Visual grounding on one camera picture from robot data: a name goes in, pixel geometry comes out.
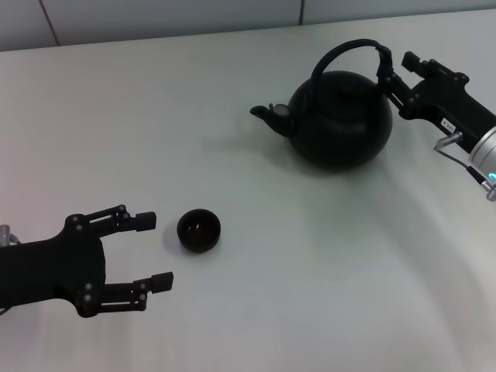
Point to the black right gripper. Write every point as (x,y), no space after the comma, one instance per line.
(445,100)

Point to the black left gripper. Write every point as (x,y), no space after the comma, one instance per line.
(50,271)

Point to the small dark teacup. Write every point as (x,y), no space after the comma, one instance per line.
(199,232)

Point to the black round teapot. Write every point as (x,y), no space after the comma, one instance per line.
(341,131)

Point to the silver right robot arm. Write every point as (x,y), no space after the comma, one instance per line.
(486,151)

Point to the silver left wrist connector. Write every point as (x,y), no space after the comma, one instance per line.
(4,234)

